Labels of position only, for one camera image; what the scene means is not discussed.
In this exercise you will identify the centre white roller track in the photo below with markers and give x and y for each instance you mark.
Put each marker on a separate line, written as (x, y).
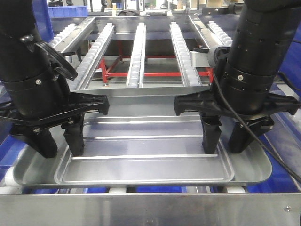
(136, 68)

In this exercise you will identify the left-centre white roller track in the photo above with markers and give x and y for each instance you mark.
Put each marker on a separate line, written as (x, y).
(90, 62)

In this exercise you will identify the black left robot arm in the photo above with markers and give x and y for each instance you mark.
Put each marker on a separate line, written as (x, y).
(35, 77)

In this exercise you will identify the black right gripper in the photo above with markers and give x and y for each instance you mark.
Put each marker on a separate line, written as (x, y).
(210, 111)

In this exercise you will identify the blue bin upper right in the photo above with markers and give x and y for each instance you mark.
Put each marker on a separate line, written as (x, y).
(291, 65)

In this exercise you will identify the right steel lane divider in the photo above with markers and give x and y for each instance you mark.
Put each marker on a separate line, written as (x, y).
(207, 38)

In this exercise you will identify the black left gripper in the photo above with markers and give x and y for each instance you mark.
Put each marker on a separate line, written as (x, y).
(34, 131)

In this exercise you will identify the far left roller track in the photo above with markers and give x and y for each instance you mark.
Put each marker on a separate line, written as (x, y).
(62, 34)

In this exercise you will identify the red steel base frame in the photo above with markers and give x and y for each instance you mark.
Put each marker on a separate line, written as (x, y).
(160, 61)

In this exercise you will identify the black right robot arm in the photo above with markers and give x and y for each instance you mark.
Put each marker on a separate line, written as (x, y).
(245, 74)

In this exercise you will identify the blue bin in background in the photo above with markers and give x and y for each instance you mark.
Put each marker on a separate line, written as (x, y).
(68, 11)

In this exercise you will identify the large grey metal tray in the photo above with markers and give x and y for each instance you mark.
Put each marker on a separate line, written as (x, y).
(254, 164)

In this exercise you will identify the left steel lane divider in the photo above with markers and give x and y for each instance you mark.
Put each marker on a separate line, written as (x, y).
(73, 40)

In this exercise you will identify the blue bin upper left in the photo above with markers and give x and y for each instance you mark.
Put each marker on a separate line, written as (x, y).
(43, 22)

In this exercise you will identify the steel lane divider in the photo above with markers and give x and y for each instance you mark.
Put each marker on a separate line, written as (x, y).
(207, 38)
(73, 40)

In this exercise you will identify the steel front rack bar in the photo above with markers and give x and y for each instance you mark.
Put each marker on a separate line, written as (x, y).
(143, 209)

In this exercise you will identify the right-centre white roller track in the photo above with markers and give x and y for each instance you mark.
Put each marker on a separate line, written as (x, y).
(189, 74)

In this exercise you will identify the far right roller track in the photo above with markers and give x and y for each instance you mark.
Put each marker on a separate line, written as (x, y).
(220, 33)

